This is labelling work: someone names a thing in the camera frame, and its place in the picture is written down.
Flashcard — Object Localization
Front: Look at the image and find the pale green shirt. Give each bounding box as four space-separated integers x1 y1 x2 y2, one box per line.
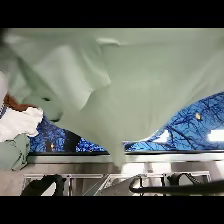
0 28 224 168

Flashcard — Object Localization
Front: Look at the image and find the white garment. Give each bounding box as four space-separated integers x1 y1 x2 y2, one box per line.
0 106 45 143

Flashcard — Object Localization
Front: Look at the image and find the brown garment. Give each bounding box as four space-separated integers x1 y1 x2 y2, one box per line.
3 93 38 113

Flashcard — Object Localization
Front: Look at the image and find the pale green garment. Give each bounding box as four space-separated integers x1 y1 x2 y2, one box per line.
0 133 32 172

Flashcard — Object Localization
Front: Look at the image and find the silver frame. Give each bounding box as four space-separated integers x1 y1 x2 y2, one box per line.
20 151 224 197

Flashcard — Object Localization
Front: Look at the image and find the black cable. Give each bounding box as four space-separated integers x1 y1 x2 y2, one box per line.
128 174 224 196

